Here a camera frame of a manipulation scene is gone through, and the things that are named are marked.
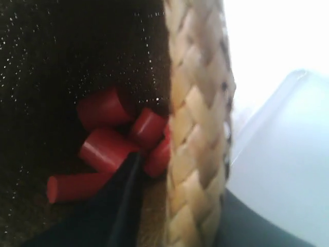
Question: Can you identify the red cylinder lying back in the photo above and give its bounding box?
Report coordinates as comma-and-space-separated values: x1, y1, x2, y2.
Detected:
77, 86, 136, 131

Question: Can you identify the white rectangular plastic tray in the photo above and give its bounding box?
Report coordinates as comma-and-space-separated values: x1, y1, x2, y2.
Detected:
228, 72, 328, 245

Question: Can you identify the red cylinder lying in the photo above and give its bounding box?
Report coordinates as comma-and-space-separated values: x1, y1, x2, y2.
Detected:
128, 108, 167, 150
47, 173, 113, 204
78, 128, 140, 173
77, 86, 136, 131

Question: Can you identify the red cylinder standing upright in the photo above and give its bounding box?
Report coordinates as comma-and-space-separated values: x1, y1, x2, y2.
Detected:
144, 124, 170, 178

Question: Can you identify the brown woven wicker basket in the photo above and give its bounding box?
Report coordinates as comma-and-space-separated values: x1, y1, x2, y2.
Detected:
1, 1, 235, 246

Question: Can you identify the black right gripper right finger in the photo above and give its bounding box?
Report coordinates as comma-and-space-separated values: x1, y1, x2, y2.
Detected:
215, 189, 319, 246

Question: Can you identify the red cylinder lying left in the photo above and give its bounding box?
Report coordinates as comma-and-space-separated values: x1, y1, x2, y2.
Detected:
78, 128, 140, 173

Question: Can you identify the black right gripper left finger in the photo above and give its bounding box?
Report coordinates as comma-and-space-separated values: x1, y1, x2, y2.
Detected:
23, 152, 141, 246

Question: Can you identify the red cylinder lying front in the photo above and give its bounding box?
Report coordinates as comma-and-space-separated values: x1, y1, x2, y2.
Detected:
47, 173, 113, 204

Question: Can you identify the red cylinder lying right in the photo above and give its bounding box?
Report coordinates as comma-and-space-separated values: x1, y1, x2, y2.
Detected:
128, 108, 167, 150

